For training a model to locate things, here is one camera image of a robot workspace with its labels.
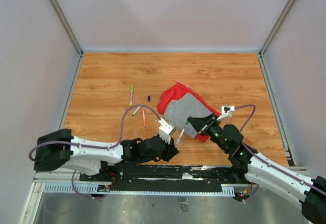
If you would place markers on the white marker blue end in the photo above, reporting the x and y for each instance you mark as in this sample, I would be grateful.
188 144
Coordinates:
137 109

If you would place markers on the red and grey cloth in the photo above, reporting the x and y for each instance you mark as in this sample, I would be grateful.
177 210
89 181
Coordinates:
177 103

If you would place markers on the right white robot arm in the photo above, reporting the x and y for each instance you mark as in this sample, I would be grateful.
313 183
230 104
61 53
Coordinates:
304 192

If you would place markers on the orange highlighter pen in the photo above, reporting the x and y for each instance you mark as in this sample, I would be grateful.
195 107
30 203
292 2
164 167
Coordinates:
144 116

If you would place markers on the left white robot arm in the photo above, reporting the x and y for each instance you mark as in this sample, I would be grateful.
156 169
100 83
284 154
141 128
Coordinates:
61 149

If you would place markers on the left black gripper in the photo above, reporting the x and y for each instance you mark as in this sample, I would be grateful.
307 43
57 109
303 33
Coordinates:
171 151

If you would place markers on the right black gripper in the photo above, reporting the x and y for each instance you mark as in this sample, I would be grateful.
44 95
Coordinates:
202 124

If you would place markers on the white marker green end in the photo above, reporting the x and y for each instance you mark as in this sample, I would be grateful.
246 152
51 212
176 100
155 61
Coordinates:
131 97

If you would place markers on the orange white pen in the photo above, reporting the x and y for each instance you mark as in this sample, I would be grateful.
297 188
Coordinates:
180 136

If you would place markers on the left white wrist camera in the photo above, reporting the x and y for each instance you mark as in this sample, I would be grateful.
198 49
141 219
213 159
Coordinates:
166 131

